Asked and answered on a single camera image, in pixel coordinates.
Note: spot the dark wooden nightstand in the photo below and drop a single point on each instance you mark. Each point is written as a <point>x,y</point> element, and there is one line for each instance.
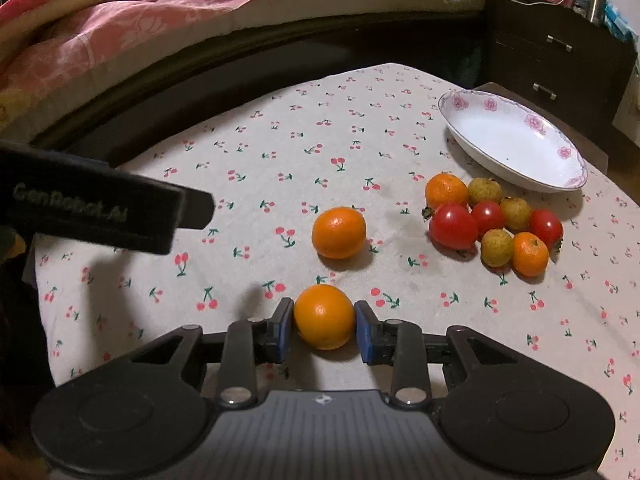
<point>553,57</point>

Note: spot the brown longan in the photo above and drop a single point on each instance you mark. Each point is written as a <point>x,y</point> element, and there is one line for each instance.
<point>516,213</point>
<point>496,248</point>
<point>484,190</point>

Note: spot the brown longan top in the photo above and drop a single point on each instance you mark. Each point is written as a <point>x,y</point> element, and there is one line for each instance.
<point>484,190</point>

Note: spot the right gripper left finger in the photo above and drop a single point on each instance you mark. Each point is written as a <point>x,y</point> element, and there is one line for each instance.
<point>247,344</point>

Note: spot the small orange pile front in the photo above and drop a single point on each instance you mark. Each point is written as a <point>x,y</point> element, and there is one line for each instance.
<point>530,255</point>

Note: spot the large red tomato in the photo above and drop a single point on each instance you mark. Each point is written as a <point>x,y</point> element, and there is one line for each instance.
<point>453,227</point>

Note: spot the brown longan front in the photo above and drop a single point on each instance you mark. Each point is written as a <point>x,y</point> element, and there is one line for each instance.
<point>496,248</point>

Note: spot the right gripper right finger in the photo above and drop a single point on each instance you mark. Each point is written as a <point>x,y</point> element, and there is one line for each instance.
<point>399,345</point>

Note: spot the bed with pink quilt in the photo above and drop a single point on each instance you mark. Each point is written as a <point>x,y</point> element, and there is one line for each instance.
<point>106,78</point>

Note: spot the metal thermos cup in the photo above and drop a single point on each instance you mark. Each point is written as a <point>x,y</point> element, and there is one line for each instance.
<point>596,11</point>

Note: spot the cherry print tablecloth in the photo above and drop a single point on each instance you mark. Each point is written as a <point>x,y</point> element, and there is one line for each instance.
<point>367,140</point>

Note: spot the orange mid table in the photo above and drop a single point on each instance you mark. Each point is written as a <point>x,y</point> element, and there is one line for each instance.
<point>339,233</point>

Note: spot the white floral plate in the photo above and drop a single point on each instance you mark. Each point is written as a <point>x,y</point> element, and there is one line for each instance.
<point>513,142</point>

